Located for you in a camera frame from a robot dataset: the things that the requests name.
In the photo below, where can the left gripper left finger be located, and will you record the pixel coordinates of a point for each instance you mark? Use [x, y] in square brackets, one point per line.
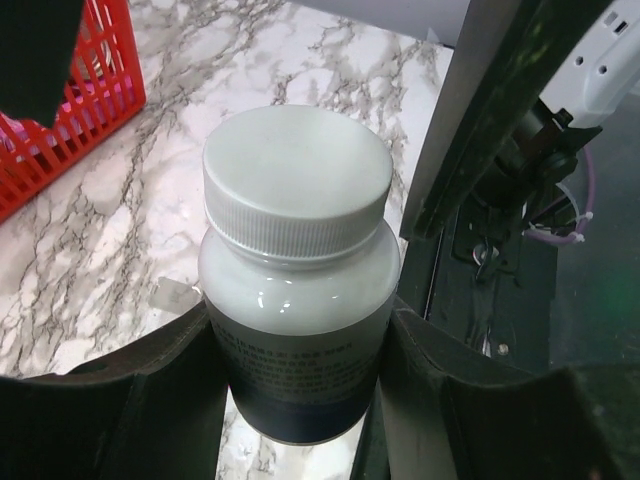
[151, 410]

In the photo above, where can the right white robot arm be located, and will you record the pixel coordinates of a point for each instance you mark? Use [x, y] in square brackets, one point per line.
[589, 83]

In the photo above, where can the red plastic shopping basket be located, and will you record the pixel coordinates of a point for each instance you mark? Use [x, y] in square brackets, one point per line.
[104, 91]

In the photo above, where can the white pill bottle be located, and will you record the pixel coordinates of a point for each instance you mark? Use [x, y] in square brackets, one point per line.
[298, 267]

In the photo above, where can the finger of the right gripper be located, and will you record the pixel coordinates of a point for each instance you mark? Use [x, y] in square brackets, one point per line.
[37, 45]
[506, 54]

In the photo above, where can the grey weekly pill organizer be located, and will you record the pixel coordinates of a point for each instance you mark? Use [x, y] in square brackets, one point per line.
[173, 296]

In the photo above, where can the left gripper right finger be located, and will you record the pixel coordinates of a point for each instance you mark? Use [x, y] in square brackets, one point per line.
[444, 411]

